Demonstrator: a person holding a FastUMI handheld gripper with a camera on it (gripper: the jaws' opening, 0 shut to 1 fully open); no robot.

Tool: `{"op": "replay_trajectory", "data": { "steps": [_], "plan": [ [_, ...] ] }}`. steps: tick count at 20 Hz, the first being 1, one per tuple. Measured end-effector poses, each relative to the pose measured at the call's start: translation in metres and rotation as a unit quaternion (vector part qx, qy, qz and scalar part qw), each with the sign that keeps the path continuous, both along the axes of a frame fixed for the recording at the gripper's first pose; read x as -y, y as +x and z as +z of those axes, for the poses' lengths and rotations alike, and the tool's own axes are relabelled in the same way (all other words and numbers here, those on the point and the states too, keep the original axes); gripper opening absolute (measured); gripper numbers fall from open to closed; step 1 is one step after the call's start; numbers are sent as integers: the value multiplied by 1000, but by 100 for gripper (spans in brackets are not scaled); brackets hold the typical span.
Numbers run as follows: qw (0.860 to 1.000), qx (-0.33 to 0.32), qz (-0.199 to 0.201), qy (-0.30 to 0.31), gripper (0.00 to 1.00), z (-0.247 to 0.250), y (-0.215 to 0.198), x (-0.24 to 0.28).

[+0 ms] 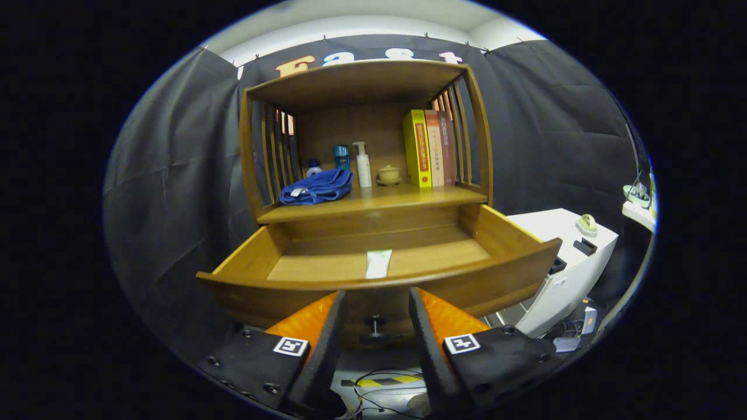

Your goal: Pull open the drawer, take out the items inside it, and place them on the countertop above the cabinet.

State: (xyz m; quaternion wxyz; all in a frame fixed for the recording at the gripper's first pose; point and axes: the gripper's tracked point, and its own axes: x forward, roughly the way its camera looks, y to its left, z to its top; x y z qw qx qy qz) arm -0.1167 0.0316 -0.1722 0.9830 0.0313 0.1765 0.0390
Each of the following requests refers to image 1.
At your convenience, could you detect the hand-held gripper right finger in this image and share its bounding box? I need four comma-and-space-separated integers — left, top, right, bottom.
409, 286, 558, 416

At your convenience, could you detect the white shelf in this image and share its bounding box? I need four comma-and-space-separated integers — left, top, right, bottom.
622, 200, 657, 233

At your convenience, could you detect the black floor cable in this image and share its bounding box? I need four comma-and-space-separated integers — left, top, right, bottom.
344, 367, 430, 418

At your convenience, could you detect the blue towel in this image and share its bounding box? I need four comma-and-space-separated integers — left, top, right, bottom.
279, 169, 354, 206

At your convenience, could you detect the wooden drawer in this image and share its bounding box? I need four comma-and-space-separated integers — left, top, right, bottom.
196, 203, 563, 351

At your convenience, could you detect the white pump bottle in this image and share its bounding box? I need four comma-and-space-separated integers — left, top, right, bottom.
352, 141, 372, 188

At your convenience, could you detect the yellow book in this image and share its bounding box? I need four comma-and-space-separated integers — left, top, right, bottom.
403, 110, 433, 188

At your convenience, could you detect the white side cabinet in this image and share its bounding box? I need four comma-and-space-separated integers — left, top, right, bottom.
496, 208, 619, 339

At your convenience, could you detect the green white cream tube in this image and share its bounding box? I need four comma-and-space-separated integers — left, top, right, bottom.
365, 249, 393, 279

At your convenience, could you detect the yellow black floor tape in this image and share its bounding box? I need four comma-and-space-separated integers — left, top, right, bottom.
341, 374, 424, 388

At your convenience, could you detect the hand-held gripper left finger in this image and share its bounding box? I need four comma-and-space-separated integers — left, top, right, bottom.
196, 290, 346, 416

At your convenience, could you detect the brown book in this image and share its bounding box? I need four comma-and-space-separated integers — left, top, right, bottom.
438, 111, 457, 186

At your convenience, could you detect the pale green bowl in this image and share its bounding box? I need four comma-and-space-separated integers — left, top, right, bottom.
623, 184, 651, 209

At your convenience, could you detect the wooden countertop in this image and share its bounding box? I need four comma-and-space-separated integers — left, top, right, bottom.
257, 182, 488, 225

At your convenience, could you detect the wooden cabinet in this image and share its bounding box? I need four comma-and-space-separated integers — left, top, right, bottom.
239, 58, 495, 225

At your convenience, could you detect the beige orange book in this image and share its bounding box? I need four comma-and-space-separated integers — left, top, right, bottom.
424, 110, 445, 187

